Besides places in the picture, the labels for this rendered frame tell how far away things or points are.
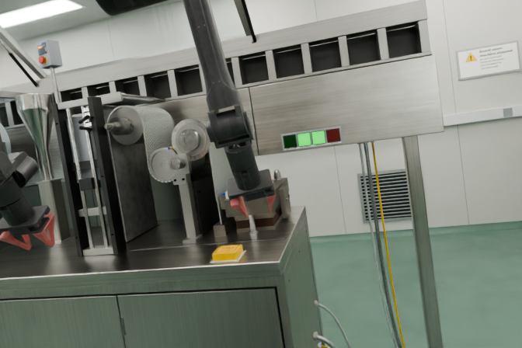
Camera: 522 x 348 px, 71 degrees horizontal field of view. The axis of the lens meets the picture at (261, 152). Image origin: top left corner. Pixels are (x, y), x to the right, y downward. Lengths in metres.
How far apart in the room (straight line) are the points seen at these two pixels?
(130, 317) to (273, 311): 0.44
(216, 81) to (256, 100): 0.87
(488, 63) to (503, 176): 1.08
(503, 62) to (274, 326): 3.50
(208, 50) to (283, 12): 3.37
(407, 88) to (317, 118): 0.37
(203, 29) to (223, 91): 0.12
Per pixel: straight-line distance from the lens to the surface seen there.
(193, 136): 1.29
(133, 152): 1.60
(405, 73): 1.57
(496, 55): 4.14
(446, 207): 4.08
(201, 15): 0.74
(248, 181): 0.80
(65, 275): 1.31
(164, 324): 1.23
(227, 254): 1.06
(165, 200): 1.78
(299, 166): 3.92
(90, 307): 1.34
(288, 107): 1.55
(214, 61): 0.73
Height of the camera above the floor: 1.24
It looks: 3 degrees down
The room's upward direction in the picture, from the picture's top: 8 degrees counter-clockwise
